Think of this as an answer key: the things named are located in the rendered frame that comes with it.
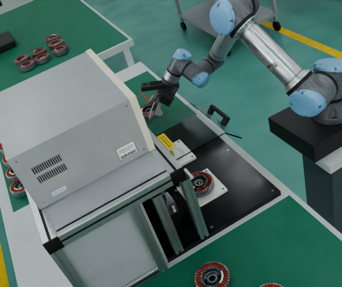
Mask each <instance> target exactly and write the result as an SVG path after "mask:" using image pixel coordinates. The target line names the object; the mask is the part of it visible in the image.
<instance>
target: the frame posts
mask: <svg viewBox="0 0 342 287"><path fill-rule="evenodd" d="M185 174H186V177H187V178H186V179H184V180H182V181H181V182H179V183H180V186H181V188H182V191H183V194H184V197H185V200H186V202H187V206H188V208H189V211H190V214H191V216H192V220H193V223H194V225H195V228H196V231H197V234H198V235H199V236H200V238H201V239H204V236H206V237H207V236H209V233H208V230H207V227H206V225H205V221H204V218H203V215H202V213H201V209H200V206H199V202H198V200H197V197H196V194H195V190H194V188H193V185H192V182H191V179H190V176H189V175H188V174H187V173H186V172H185ZM151 200H152V202H153V204H154V206H155V209H156V211H157V213H158V216H159V218H160V220H161V222H162V225H163V228H164V230H165V232H166V235H167V237H168V239H169V241H170V244H171V246H172V248H173V250H174V251H175V253H176V254H179V251H181V252H182V251H184V249H183V246H182V244H181V241H180V239H179V236H178V233H177V231H176V229H175V226H174V224H173V222H172V219H171V217H170V214H169V211H168V209H167V206H166V204H165V202H164V199H163V197H162V193H161V192H160V193H159V194H157V195H155V196H153V197H152V198H151Z"/></svg>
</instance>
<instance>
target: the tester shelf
mask: <svg viewBox="0 0 342 287"><path fill-rule="evenodd" d="M148 130H149V132H150V135H151V138H152V140H153V143H154V146H155V149H154V150H152V151H149V152H147V153H146V154H144V155H142V156H140V157H138V158H136V159H134V160H132V161H130V162H129V163H127V164H125V165H123V166H121V167H119V168H117V169H115V170H114V171H112V172H110V173H108V174H106V175H104V176H103V177H101V178H98V179H97V180H95V181H93V182H91V183H90V184H88V185H86V186H84V187H82V188H80V189H78V190H76V191H75V192H73V193H71V194H69V195H67V196H65V197H63V198H61V199H59V200H58V201H56V202H54V203H52V204H50V205H49V206H47V207H44V208H43V209H41V210H40V209H39V208H38V206H37V205H36V204H35V202H34V201H33V199H32V197H31V196H30V195H29V193H28V192H27V190H26V189H25V191H26V194H27V197H28V201H29V203H30V207H31V210H32V213H33V216H34V219H35V223H36V226H37V228H38V232H39V235H40V238H41V241H42V245H43V247H44V248H45V249H46V251H47V252H48V253H49V255H51V254H53V253H54V252H56V251H58V250H60V249H62V248H63V247H65V246H66V245H68V244H70V243H71V242H73V241H75V240H77V239H79V238H80V237H82V236H84V235H86V234H88V233H89V232H91V231H93V230H94V229H96V228H98V227H100V226H102V225H104V224H105V223H107V222H109V221H111V220H113V219H114V218H116V217H118V216H120V215H122V214H123V213H125V212H126V211H128V210H130V209H132V208H134V207H135V206H137V205H139V204H141V203H143V202H144V201H146V200H148V199H150V198H152V197H153V196H155V195H157V194H159V193H160V192H162V191H164V190H166V189H168V188H169V187H171V186H173V185H175V184H177V183H179V182H181V181H182V180H184V179H186V178H187V177H186V174H185V172H184V169H183V166H182V165H181V164H180V163H179V162H178V161H177V160H176V159H175V158H174V156H173V155H172V154H171V153H170V152H169V151H168V150H167V149H166V148H165V146H164V145H163V144H162V143H161V142H160V140H158V139H157V138H156V136H155V135H154V134H153V133H152V132H151V130H150V129H149V128H148Z"/></svg>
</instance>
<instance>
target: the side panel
mask: <svg viewBox="0 0 342 287"><path fill-rule="evenodd" d="M50 256H51V257H52V259H53V260H54V262H55V263H56V264H57V266H58V267H59V268H60V270H61V271H62V272H63V274H64V275H65V276H66V278H67V279H68V281H69V282H70V283H71V285H72V286H73V287H139V286H141V285H142V284H144V283H145V282H147V281H148V280H150V279H152V278H154V277H155V276H157V275H159V274H160V273H162V272H163V270H164V269H165V270H167V269H168V267H167V265H166V263H165V261H164V258H163V256H162V254H161V252H160V250H159V248H158V245H157V243H156V241H155V239H154V237H153V235H152V233H151V230H150V228H149V226H148V223H147V221H146V219H145V217H144V215H143V213H142V210H141V208H140V206H139V205H137V206H135V207H134V208H132V209H130V210H128V211H126V212H125V213H123V214H122V215H120V216H118V217H116V218H114V219H113V220H111V221H109V222H107V223H105V224H104V225H102V226H100V227H98V228H96V229H94V230H93V231H91V232H89V233H88V234H86V235H84V236H82V237H80V238H79V239H77V240H75V241H73V242H71V243H70V244H68V245H66V246H65V247H63V248H62V249H60V250H58V251H56V252H54V253H53V254H51V255H50Z"/></svg>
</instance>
